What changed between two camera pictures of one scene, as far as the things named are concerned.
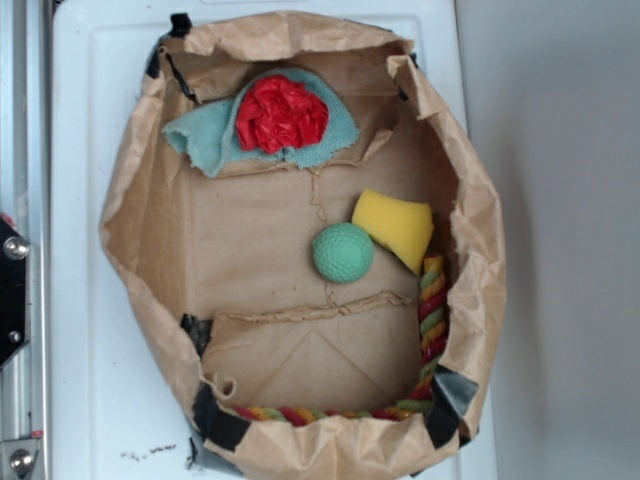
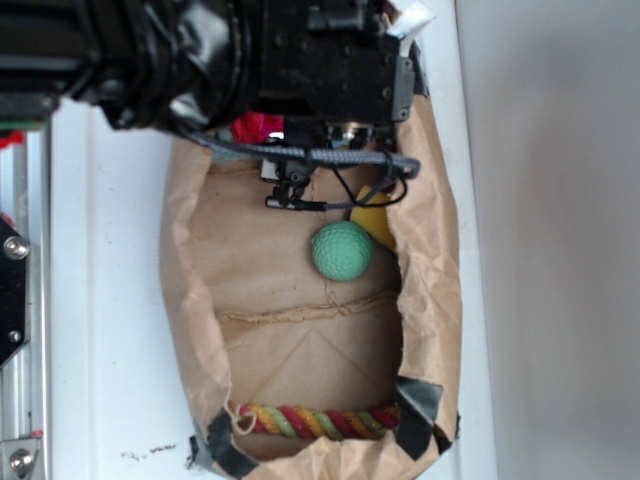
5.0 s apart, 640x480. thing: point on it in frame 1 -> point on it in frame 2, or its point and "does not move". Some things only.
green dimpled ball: x=343 y=252 does not move
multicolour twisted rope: x=434 y=330 -> x=297 y=421
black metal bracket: x=13 y=247 does not move
